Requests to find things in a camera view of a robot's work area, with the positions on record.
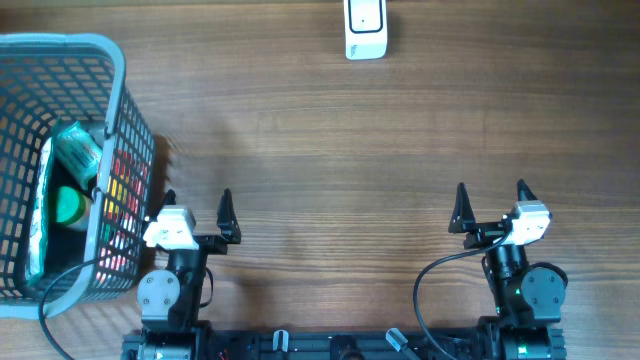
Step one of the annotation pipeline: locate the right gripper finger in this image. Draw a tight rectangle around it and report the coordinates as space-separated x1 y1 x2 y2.
516 179 538 201
448 183 476 234

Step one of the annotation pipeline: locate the red chili sauce bottle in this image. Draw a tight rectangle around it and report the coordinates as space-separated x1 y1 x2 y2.
95 150 148 287

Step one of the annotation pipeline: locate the white jar green lid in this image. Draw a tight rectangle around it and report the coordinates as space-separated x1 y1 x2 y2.
53 186 92 232

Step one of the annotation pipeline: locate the teal wet wipes pack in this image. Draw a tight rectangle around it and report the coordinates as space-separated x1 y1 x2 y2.
54 121 103 192

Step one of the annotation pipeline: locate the green 3M gloves package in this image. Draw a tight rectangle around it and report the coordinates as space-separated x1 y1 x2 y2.
25 117 61 287

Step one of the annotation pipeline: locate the white barcode scanner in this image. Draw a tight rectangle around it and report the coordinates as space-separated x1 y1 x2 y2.
343 0 388 61

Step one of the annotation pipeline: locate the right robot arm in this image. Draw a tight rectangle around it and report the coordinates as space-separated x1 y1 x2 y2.
448 180 568 360

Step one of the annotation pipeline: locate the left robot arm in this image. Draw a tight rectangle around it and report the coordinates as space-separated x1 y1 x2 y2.
121 189 241 360

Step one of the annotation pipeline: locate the grey plastic shopping basket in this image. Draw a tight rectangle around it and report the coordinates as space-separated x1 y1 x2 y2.
1 33 156 320

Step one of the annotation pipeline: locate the black right camera cable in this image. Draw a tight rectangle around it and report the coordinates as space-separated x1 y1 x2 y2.
412 230 512 360

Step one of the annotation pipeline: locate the black camera cable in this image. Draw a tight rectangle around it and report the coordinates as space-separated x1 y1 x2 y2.
412 230 512 360
37 239 146 360

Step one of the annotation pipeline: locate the black left camera cable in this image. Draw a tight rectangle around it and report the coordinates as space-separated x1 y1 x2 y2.
37 239 146 360

